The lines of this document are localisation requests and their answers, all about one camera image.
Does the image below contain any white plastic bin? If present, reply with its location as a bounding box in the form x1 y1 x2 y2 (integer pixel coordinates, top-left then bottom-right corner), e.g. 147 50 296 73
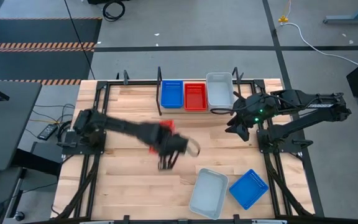
206 72 236 110
188 167 229 220

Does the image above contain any black aluminium rig frame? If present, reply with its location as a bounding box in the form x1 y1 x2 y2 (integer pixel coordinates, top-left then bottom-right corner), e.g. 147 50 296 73
54 70 318 224

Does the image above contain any red plastic basket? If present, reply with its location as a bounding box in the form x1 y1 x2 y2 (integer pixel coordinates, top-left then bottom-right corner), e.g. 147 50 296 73
149 119 176 156
183 82 208 112

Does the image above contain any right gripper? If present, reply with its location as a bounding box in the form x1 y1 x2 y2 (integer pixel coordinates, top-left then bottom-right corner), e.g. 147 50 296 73
225 92 279 142

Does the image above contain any grey metal stand foot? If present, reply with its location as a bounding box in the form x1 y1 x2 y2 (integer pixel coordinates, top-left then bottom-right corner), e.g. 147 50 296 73
323 0 358 26

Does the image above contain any blue plastic basket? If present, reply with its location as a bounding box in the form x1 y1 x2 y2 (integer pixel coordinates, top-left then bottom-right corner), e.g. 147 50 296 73
228 169 270 211
160 80 185 110

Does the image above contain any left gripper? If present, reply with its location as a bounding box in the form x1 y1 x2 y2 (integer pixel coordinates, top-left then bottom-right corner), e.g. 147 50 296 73
154 132 190 170

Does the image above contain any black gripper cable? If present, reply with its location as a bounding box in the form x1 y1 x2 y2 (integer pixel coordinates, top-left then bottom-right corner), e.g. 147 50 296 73
209 105 241 116
185 138 202 158

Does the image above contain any black power adapter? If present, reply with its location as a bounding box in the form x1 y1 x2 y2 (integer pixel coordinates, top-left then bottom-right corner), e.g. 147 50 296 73
37 123 58 141

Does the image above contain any black wire shelf bracket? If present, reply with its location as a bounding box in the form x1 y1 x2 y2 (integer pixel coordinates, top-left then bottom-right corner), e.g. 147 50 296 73
230 66 246 101
155 65 165 116

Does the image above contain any thin yellow cable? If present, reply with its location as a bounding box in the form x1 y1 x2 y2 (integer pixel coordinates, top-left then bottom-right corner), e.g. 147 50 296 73
29 119 62 124

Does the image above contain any black power cable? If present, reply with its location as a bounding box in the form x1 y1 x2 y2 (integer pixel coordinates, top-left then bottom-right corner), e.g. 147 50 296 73
25 103 76 139

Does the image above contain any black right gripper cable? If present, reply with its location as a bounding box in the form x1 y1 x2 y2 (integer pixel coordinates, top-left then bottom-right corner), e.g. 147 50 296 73
209 105 241 116

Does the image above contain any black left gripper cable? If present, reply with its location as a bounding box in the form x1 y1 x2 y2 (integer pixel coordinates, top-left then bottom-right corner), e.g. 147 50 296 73
185 138 202 158

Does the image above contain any black equipment box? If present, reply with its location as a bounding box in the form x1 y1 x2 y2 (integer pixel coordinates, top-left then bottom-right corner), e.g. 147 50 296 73
11 141 63 177

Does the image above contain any coiled black cable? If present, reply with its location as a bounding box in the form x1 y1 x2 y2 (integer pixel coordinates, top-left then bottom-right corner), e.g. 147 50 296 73
102 0 126 22

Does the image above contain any black hazard-striped floor mat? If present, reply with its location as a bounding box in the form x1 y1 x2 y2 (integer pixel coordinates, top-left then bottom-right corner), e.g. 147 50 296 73
0 46 96 86
0 17 103 52

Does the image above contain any long black cable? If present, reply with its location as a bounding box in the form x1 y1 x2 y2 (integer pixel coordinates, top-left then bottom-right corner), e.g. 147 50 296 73
63 0 96 81

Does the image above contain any white floor cable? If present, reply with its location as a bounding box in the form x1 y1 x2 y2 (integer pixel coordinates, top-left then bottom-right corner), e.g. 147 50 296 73
280 22 358 67

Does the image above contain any dark grey desk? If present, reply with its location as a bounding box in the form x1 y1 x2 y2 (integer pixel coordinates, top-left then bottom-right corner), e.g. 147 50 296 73
0 80 42 171

